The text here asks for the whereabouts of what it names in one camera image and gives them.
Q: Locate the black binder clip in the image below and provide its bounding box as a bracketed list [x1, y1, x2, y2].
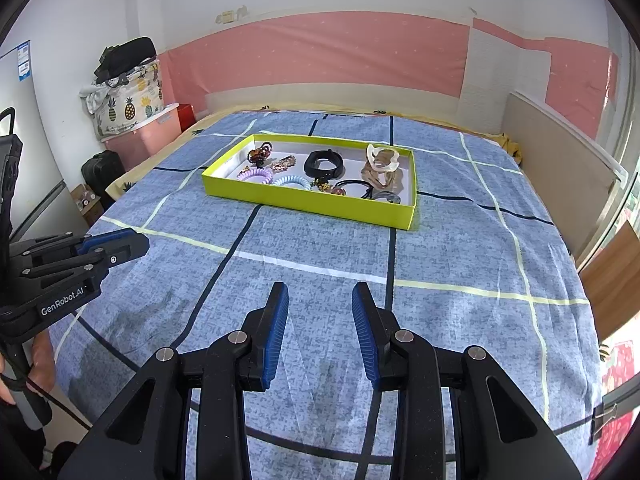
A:
[591, 402, 626, 443]

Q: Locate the black bag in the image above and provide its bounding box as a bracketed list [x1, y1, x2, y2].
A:
[94, 36, 158, 83]

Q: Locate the white refrigerator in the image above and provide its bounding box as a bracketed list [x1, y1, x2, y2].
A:
[0, 40, 91, 271]

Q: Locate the beige translucent claw clip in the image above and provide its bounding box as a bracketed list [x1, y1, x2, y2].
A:
[361, 152, 405, 192]

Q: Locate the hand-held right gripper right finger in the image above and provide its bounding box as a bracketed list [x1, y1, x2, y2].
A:
[351, 282, 583, 480]

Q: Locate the beige bed headboard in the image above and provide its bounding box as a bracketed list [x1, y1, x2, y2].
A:
[502, 90, 628, 271]

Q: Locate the person's left hand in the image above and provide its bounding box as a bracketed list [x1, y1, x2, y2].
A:
[0, 331, 57, 406]

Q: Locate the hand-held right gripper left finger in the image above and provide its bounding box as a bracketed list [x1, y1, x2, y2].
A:
[72, 282, 290, 480]

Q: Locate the white claw clip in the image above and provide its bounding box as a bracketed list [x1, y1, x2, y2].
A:
[366, 143, 400, 171]

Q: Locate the blue plaid blanket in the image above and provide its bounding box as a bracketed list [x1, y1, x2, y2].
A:
[47, 110, 601, 480]

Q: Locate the pink plastic storage box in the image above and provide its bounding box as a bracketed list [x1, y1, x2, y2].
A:
[102, 102, 181, 171]

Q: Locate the yellow-green shallow cardboard box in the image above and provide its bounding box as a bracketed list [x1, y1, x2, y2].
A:
[201, 134, 418, 231]

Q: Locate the black hair tie with charm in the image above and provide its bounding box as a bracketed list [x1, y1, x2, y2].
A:
[332, 177, 373, 200]

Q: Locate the red box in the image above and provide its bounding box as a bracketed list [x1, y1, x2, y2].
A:
[176, 103, 197, 133]

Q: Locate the black suitcase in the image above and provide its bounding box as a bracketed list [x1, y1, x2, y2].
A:
[81, 150, 126, 206]

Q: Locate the pineapple print storage bag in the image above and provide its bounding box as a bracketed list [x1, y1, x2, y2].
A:
[80, 57, 166, 141]

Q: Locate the wooden board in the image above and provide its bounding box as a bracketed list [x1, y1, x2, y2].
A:
[580, 220, 640, 341]

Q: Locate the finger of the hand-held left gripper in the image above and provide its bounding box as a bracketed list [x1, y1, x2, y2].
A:
[75, 227, 140, 253]
[92, 235, 151, 267]

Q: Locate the amber brown beaded hair clip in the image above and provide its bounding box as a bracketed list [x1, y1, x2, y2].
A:
[247, 141, 275, 166]

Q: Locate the black wrist band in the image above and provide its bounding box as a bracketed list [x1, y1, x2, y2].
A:
[304, 149, 346, 177]

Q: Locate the red patterned cloth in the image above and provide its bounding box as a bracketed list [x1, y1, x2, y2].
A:
[587, 340, 640, 480]

